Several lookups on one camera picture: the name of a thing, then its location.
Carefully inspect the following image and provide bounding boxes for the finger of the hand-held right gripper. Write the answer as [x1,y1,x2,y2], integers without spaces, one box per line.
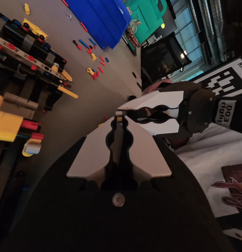
[131,112,180,137]
[117,90,184,112]

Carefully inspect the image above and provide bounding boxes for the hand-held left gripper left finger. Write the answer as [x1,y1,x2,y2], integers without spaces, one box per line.
[66,116,116,186]

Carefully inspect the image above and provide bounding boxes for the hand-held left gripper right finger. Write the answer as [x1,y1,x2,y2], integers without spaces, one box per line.
[123,116,172,186]

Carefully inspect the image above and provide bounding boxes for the lego car model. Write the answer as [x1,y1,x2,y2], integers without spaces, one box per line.
[0,8,79,178]

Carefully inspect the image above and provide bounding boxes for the scattered small lego pieces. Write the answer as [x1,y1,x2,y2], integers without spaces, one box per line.
[60,0,110,80]

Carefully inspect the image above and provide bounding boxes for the person's right hand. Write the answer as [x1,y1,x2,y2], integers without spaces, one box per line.
[144,79,173,94]

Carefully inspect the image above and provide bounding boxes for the square code card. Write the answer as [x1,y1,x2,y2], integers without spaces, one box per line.
[192,57,242,97]

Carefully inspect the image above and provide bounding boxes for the teal container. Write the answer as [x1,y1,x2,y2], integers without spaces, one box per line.
[124,0,168,45]

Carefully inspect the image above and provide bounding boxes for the miniature bicycle model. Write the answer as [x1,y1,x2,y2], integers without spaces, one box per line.
[126,15,142,34]

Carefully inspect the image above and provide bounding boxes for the black monitor screen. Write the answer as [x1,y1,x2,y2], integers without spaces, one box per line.
[162,0,178,35]

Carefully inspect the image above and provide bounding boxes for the blue plastic bin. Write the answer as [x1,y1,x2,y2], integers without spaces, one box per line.
[64,0,132,50]

